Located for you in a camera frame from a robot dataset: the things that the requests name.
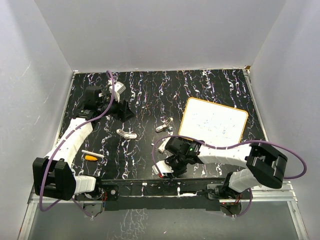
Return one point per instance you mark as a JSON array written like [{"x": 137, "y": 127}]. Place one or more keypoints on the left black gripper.
[{"x": 122, "y": 110}]

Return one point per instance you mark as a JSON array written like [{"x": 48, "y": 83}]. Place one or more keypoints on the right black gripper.
[{"x": 176, "y": 172}]

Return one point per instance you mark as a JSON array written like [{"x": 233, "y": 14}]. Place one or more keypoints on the beige stapler top cover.
[{"x": 126, "y": 135}]

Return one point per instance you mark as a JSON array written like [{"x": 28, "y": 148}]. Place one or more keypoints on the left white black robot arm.
[{"x": 52, "y": 174}]

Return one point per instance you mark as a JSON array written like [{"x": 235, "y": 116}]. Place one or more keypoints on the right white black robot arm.
[{"x": 261, "y": 164}]

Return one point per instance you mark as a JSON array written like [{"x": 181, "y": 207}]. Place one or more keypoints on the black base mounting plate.
[{"x": 161, "y": 193}]

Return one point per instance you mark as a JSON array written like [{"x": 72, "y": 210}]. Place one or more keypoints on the white marker pen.
[{"x": 93, "y": 154}]

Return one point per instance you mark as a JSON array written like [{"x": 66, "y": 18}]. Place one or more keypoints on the orange framed whiteboard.
[{"x": 213, "y": 123}]

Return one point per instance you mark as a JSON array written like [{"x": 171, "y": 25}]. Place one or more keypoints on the yellow marker cap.
[{"x": 90, "y": 158}]

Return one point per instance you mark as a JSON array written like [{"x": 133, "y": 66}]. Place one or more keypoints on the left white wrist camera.
[{"x": 119, "y": 88}]

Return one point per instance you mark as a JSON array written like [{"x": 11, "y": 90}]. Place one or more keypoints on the aluminium frame rail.
[{"x": 259, "y": 193}]

